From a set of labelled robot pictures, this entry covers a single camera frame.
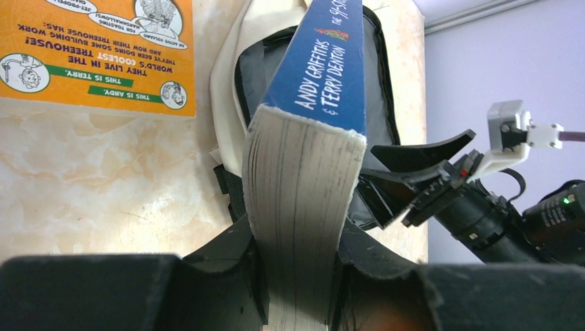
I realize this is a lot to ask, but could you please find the cream canvas student bag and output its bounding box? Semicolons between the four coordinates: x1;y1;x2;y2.
210;1;400;222

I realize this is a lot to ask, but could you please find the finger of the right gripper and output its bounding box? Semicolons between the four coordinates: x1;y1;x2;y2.
370;129;476;172
357;161;450;230

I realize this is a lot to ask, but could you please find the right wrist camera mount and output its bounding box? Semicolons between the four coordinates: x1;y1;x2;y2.
468;99;564;182

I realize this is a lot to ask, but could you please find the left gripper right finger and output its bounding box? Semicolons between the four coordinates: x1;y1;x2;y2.
332;222;584;330

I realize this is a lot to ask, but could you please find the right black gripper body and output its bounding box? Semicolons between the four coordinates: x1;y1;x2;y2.
402;150;544;263

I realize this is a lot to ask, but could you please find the blue white book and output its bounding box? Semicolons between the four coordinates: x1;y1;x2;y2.
242;1;367;330

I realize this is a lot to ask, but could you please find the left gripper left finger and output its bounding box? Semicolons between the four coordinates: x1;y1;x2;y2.
1;218;268;330

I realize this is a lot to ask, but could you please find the orange book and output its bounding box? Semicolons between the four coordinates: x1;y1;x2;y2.
1;0;197;118

